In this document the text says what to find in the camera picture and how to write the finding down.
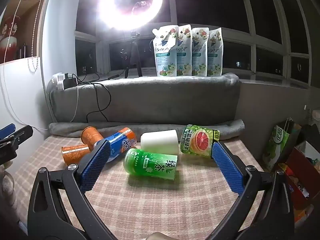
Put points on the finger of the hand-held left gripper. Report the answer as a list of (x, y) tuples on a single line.
[(13, 142), (6, 131)]

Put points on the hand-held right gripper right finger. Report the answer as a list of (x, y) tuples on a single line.
[(228, 170)]

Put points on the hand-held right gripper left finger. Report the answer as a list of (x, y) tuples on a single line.
[(96, 163)]

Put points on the orange patterned paper cup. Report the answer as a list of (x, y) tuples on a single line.
[(91, 136)]

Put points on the white paper cup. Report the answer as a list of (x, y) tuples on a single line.
[(160, 142)]

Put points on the orange can lying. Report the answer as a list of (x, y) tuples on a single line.
[(75, 153)]

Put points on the blue orange drink can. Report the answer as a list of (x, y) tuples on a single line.
[(120, 140)]

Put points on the grapefruit green tea can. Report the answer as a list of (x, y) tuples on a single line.
[(197, 141)]

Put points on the green shopping bag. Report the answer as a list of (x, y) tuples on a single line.
[(276, 150)]

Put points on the rolled grey towel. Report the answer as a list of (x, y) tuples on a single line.
[(150, 127)]

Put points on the pink checkered blanket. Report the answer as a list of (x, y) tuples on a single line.
[(150, 205)]

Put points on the red cardboard box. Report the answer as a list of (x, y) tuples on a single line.
[(297, 177)]

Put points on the white power strip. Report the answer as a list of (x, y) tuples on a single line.
[(57, 80)]

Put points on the black charger plug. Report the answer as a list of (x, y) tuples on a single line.
[(68, 83)]

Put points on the red floral vase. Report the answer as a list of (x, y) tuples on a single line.
[(8, 40)]

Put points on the grey blanket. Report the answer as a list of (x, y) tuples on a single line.
[(162, 100)]

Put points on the wooden shelf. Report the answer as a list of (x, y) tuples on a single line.
[(30, 25)]

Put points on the black tripod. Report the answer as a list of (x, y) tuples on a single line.
[(133, 55)]

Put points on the white floral detergent pouch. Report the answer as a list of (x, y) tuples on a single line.
[(165, 52), (200, 52), (183, 52), (215, 52)]

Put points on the white window frame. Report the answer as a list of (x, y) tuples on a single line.
[(252, 37)]

